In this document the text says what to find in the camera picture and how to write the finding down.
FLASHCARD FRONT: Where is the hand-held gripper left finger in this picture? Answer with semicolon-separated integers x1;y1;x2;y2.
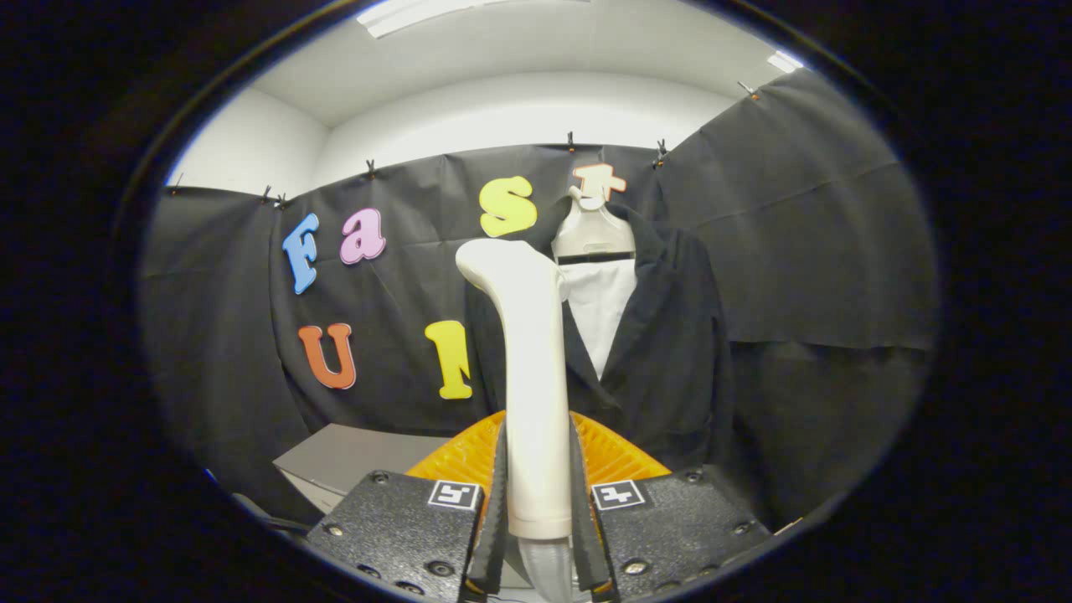
303;410;510;603

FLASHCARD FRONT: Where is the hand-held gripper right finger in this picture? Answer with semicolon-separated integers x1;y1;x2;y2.
569;410;773;603

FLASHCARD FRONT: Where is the white garment steamer with hose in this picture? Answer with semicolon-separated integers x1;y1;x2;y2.
455;239;575;603

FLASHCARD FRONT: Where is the black jacket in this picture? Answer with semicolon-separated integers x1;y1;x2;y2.
465;204;738;512

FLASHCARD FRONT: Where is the grey drawer cabinet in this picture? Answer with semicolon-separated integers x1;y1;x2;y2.
272;423;453;516

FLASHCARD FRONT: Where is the white mannequin torso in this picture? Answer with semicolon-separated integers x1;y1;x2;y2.
551;186;639;382

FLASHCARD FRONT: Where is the black backdrop cloth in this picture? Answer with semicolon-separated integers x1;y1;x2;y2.
138;69;937;528

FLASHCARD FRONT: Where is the row of small backdrop clips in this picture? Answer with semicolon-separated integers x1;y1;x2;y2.
170;80;759;209

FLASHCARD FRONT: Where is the long ceiling light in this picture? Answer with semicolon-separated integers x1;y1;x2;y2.
356;0;520;39

